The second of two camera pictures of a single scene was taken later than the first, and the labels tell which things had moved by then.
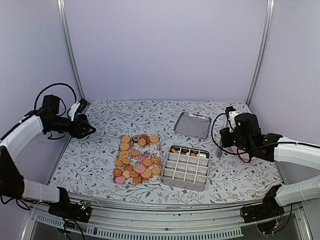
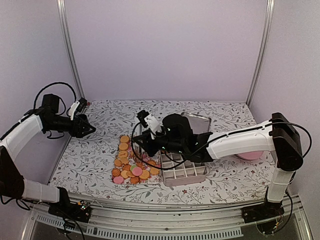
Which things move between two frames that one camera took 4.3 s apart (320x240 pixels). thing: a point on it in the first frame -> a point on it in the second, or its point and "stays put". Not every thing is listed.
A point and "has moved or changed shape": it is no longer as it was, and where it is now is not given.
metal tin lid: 193,125 stays put
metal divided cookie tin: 186,167 has moved or changed shape
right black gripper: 226,142 -> 149,151
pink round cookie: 120,180 stays put
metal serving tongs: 219,151 has moved or changed shape
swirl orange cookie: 117,172 stays put
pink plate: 244,155 stays put
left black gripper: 79,133 stays put
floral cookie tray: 139,160 stays put
